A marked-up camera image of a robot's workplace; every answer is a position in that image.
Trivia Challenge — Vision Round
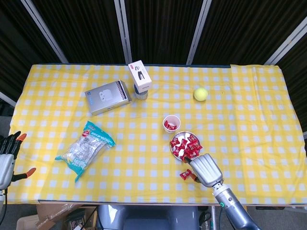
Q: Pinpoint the white paper cup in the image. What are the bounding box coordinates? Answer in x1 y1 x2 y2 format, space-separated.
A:
163 115 181 134

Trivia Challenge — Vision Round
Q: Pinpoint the white metal table leg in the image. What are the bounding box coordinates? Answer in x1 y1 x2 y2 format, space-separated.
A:
210 205 220 230

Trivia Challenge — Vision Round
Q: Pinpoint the silver earbuds box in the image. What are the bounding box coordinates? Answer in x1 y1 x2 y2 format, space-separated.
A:
84 80 132 116

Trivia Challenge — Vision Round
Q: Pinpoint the round steel plate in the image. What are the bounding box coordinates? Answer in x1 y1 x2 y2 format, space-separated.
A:
169 130 203 162

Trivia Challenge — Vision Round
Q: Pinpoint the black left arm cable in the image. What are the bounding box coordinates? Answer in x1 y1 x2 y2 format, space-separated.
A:
0 188 8 222

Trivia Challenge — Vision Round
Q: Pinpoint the white plastic bin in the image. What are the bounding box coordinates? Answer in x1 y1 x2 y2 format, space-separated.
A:
16 214 40 230

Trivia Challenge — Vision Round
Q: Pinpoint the grey robot torso base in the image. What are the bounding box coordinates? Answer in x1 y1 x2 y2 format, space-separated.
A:
97 205 200 230

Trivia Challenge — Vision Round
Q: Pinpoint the teal silver snack bag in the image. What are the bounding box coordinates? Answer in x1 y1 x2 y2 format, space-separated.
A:
54 120 116 183

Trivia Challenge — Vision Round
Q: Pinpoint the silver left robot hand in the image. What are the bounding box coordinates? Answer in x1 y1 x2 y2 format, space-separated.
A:
0 130 37 191

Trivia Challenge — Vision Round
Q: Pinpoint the yellow white checked tablecloth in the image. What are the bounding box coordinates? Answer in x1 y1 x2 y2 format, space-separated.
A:
8 63 307 206

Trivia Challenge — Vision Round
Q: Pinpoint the small white carton box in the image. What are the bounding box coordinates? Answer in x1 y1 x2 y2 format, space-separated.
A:
128 60 153 93

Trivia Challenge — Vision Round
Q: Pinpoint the black pleated curtain panel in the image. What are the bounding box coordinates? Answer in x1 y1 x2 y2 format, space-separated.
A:
193 0 307 65
0 0 63 101
275 23 307 135
32 0 128 65
124 0 204 65

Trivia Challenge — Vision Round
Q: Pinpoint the yellow tennis ball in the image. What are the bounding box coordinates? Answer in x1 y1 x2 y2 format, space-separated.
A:
193 87 208 102

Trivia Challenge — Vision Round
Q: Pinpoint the white partition frame post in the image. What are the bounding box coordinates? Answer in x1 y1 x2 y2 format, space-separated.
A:
186 0 214 65
0 92 18 107
263 15 307 66
20 0 70 64
114 0 133 65

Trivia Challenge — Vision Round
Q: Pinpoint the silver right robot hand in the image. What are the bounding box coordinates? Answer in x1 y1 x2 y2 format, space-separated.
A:
182 153 224 188

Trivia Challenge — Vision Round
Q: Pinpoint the brown cardboard box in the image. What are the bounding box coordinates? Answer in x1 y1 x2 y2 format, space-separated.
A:
35 203 83 230

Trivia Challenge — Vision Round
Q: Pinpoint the blue white drink can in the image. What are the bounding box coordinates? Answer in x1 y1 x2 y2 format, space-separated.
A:
133 83 149 100

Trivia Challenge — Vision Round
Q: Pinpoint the dark printed carton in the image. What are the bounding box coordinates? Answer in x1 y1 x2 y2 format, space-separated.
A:
64 207 98 230

